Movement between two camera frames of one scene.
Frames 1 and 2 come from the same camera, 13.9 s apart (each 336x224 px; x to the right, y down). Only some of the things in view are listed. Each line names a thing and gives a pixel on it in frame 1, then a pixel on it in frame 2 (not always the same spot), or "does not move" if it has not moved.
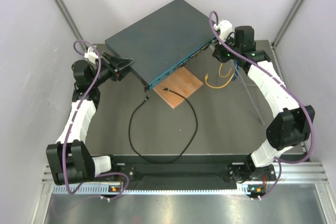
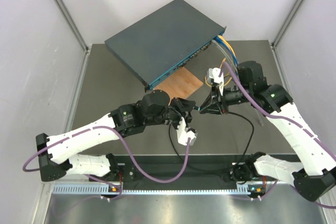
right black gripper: x=217 y=53 to x=214 y=104
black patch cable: x=187 y=144 to x=197 y=107
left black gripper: x=121 y=63 to x=185 y=108
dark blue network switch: x=157 y=43 does not move
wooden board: x=184 y=82 does not move
